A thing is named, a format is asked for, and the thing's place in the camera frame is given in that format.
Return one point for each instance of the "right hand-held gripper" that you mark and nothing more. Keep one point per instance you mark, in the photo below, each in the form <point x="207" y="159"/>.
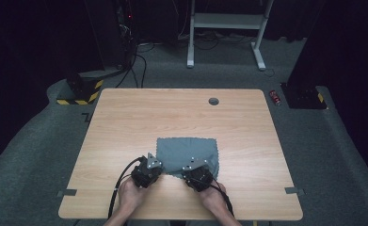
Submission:
<point x="199" y="177"/>

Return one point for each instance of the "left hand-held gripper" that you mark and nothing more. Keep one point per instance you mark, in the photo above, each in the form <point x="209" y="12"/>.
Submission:
<point x="147" y="174"/>

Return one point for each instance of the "grey textured cloth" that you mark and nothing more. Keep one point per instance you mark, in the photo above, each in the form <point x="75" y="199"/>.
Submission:
<point x="184" y="150"/>

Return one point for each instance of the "person's right hand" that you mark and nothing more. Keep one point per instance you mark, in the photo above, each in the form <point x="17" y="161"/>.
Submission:
<point x="214" y="199"/>

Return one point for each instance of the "person's left hand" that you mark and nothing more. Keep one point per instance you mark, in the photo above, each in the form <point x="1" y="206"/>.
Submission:
<point x="133" y="197"/>

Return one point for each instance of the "grey round table grommet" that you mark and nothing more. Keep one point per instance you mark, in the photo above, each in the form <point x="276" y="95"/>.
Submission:
<point x="213" y="101"/>

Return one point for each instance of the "grey tape strip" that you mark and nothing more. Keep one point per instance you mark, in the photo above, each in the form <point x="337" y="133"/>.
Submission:
<point x="294" y="190"/>
<point x="67" y="192"/>

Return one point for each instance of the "black yellow striped stand base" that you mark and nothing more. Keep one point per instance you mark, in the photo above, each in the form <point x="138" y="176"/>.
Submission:
<point x="79" y="94"/>

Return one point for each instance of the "red can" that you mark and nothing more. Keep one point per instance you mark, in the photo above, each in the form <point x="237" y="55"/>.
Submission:
<point x="275" y="97"/>

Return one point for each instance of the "black square stand base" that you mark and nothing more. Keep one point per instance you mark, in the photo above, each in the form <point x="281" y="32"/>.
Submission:
<point x="304" y="97"/>

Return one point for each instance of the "dark equipment rack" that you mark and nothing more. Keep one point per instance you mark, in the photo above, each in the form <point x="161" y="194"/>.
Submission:
<point x="126" y="28"/>

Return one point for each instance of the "white metal desk frame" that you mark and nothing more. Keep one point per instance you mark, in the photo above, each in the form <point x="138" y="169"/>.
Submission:
<point x="227" y="21"/>

